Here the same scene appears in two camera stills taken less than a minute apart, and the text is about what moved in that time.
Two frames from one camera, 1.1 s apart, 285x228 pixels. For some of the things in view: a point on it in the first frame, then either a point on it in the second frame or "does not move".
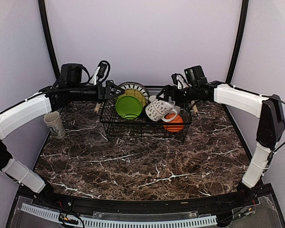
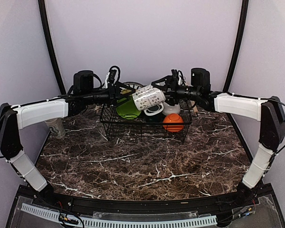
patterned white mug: (156, 109) -> (150, 99)
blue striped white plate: (132, 85) does not move
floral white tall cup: (53, 121) does not move
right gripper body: (178, 97) does not move
